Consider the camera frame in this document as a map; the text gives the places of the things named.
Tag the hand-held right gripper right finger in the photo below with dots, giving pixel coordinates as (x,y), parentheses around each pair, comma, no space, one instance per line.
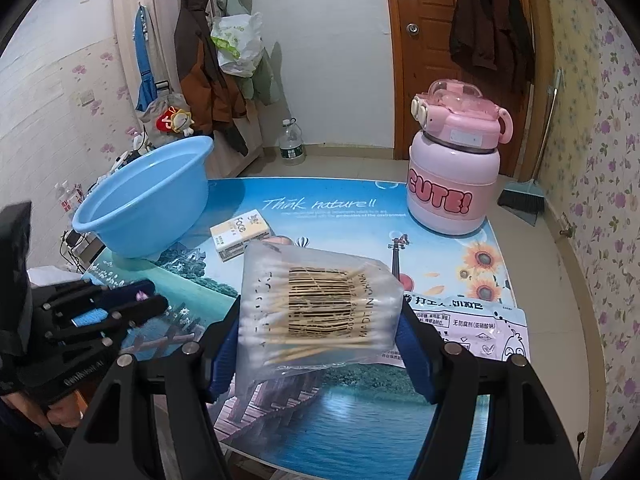
(416,360)

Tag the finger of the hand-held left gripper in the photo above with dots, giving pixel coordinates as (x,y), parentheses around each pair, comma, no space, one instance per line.
(90,319)
(145,307)

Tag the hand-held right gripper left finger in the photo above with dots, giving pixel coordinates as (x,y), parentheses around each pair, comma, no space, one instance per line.
(225,360)

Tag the small purple white tube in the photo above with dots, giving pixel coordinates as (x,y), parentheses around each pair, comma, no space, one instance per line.
(135,291)

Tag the white purple snack pouch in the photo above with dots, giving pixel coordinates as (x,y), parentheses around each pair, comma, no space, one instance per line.
(480,325)

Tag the cotton swab bag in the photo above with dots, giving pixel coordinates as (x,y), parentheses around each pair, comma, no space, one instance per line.
(320,310)

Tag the blue plastic basin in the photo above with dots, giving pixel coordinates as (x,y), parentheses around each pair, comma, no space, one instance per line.
(140,200)

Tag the yellow white tissue packet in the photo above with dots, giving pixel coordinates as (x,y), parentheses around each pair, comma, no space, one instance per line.
(240,235)

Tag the person's left forearm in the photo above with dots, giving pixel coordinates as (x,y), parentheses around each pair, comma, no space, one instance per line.
(25,440)

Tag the person's left hand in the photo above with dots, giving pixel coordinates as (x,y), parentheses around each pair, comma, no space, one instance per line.
(67,412)

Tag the black power adapter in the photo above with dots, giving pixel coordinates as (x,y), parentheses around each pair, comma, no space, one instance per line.
(74,240)

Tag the clear pump bottle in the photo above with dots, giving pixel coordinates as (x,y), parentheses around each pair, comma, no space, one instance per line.
(66,200)

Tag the pink water jug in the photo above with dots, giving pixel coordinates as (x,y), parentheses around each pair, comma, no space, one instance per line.
(450,200)

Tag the grey bag with plush toy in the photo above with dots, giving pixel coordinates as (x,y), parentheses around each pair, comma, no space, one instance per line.
(172,120)

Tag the broom with dustpan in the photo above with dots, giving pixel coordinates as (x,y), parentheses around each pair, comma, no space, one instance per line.
(522,200)

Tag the large clear water bottle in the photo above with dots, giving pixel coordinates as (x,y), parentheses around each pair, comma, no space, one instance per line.
(291,145)

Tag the brown orange jacket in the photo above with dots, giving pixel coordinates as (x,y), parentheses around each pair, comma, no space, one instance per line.
(200,70)

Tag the blue hanging cloth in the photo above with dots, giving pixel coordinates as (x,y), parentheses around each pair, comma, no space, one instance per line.
(145,60)

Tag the brown wooden door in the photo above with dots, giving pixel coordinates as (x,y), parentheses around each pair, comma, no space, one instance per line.
(425,85)

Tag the white green plastic bag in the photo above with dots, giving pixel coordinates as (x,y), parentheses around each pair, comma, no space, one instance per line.
(237,45)

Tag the dark brown coat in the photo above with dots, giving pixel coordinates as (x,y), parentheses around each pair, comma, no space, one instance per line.
(490,25)

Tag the metal wall tap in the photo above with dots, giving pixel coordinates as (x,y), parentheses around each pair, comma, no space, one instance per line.
(567,227)

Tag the beige wall socket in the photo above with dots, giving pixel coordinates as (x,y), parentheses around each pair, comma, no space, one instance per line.
(87,98)

